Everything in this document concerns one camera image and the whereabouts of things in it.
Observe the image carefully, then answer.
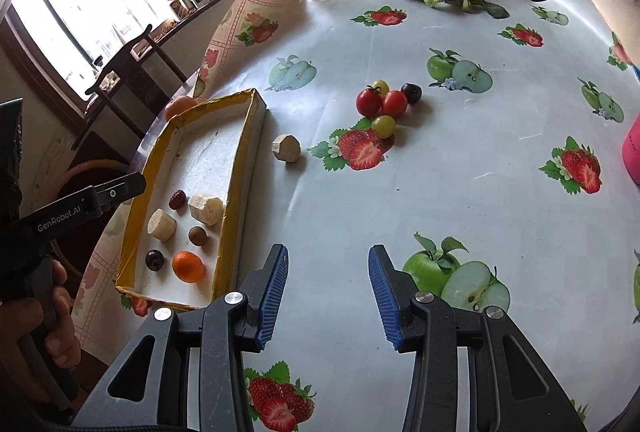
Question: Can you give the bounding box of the dark wooden armchair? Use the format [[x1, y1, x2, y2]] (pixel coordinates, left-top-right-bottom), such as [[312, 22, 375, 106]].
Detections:
[[70, 25, 188, 150]]

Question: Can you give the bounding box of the small orange mandarin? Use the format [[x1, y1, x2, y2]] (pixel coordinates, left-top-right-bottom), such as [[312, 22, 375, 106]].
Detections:
[[172, 251, 206, 284]]

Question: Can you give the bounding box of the octagonal wooden block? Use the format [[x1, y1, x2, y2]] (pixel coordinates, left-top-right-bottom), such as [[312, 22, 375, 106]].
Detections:
[[271, 133, 302, 161]]

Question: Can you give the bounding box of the orange fruit-printed folded cloth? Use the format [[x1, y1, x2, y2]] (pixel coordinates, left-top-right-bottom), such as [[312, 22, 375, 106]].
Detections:
[[192, 0, 311, 100]]

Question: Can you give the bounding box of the pink thermos cup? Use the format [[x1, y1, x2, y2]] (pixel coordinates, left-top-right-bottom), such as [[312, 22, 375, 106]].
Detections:
[[621, 112, 640, 185]]

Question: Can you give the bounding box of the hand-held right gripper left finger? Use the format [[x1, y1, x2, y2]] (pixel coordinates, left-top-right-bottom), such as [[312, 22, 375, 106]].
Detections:
[[72, 243, 290, 432]]

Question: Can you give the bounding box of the person's left hand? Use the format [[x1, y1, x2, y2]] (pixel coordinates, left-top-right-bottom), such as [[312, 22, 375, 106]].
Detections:
[[0, 259, 82, 373]]

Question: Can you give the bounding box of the red cherry tomato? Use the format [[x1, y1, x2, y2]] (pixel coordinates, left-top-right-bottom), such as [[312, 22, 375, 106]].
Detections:
[[381, 90, 409, 119], [356, 86, 383, 118]]

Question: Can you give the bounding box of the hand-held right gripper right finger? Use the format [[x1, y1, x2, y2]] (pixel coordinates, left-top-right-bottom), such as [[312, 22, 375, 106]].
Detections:
[[368, 244, 588, 432]]

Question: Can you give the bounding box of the fruit-printed white tablecloth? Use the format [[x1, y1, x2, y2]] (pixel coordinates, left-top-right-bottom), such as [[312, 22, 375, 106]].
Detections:
[[82, 0, 640, 432]]

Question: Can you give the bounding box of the green grape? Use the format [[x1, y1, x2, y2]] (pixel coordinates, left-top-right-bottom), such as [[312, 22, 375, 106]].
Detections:
[[371, 115, 397, 138]]

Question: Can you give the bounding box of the yellow-rimmed white foam tray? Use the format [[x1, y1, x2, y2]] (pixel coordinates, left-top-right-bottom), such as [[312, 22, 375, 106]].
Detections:
[[115, 87, 267, 313]]

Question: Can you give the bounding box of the orange round fruit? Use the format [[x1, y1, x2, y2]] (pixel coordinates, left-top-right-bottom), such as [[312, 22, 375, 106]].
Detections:
[[164, 96, 199, 122]]

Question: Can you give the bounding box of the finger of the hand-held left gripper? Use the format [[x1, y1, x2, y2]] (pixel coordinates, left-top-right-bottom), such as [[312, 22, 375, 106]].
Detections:
[[92, 171, 147, 214]]

